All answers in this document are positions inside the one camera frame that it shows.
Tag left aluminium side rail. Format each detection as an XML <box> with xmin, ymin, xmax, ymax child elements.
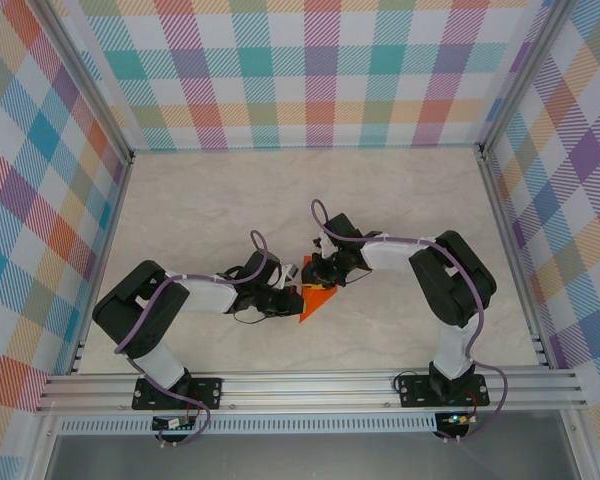
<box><xmin>67</xmin><ymin>154</ymin><xmax>136</xmax><ymax>376</ymax></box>

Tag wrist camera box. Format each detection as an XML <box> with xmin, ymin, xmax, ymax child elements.
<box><xmin>312</xmin><ymin>234</ymin><xmax>337</xmax><ymax>259</ymax></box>
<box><xmin>274</xmin><ymin>262</ymin><xmax>301</xmax><ymax>290</ymax></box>

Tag left aluminium frame post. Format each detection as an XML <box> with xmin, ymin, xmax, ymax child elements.
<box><xmin>29</xmin><ymin>0</ymin><xmax>135</xmax><ymax>165</ymax></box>

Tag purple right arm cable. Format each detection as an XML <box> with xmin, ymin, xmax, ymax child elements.
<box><xmin>310</xmin><ymin>199</ymin><xmax>510</xmax><ymax>444</ymax></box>

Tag aluminium side rail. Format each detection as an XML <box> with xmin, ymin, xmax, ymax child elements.
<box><xmin>474</xmin><ymin>144</ymin><xmax>555</xmax><ymax>370</ymax></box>
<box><xmin>67</xmin><ymin>154</ymin><xmax>136</xmax><ymax>376</ymax></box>

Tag left circuit board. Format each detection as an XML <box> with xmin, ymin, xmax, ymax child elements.
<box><xmin>151</xmin><ymin>415</ymin><xmax>197</xmax><ymax>432</ymax></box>

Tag right aluminium frame post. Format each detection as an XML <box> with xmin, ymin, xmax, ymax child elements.
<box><xmin>478</xmin><ymin>0</ymin><xmax>581</xmax><ymax>154</ymax></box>

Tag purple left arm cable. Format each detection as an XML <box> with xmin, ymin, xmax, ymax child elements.
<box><xmin>114</xmin><ymin>229</ymin><xmax>270</xmax><ymax>447</ymax></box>

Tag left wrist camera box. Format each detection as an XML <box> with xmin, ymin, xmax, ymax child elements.
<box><xmin>274</xmin><ymin>262</ymin><xmax>301</xmax><ymax>290</ymax></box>

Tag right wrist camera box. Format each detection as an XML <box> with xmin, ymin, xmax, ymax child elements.
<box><xmin>312</xmin><ymin>234</ymin><xmax>337</xmax><ymax>259</ymax></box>

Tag aluminium frame post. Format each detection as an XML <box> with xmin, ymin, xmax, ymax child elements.
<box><xmin>29</xmin><ymin>0</ymin><xmax>135</xmax><ymax>165</ymax></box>
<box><xmin>478</xmin><ymin>0</ymin><xmax>581</xmax><ymax>154</ymax></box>

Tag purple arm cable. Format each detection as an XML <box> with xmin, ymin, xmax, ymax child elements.
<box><xmin>114</xmin><ymin>229</ymin><xmax>270</xmax><ymax>447</ymax></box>
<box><xmin>310</xmin><ymin>199</ymin><xmax>510</xmax><ymax>444</ymax></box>

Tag grey metal panel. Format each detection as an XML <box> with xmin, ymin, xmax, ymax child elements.
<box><xmin>44</xmin><ymin>432</ymin><xmax>581</xmax><ymax>480</ymax></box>

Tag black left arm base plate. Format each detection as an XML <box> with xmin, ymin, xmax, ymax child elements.
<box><xmin>132</xmin><ymin>377</ymin><xmax>224</xmax><ymax>412</ymax></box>

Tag right aluminium side rail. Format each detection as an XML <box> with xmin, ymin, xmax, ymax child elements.
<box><xmin>474</xmin><ymin>144</ymin><xmax>555</xmax><ymax>370</ymax></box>

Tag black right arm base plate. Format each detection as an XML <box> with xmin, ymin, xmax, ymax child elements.
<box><xmin>397</xmin><ymin>374</ymin><xmax>490</xmax><ymax>409</ymax></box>

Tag white perforated cable tray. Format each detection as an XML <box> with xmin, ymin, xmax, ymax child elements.
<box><xmin>58</xmin><ymin>413</ymin><xmax>439</xmax><ymax>435</ymax></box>

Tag orange square paper sheet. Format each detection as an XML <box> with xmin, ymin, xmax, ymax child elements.
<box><xmin>298</xmin><ymin>254</ymin><xmax>340</xmax><ymax>325</ymax></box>

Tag thin black cable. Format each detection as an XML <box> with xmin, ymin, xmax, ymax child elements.
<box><xmin>393</xmin><ymin>362</ymin><xmax>434</xmax><ymax>394</ymax></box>

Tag aluminium mounting rail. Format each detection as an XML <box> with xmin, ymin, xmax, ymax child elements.
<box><xmin>34</xmin><ymin>368</ymin><xmax>589</xmax><ymax>414</ymax></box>

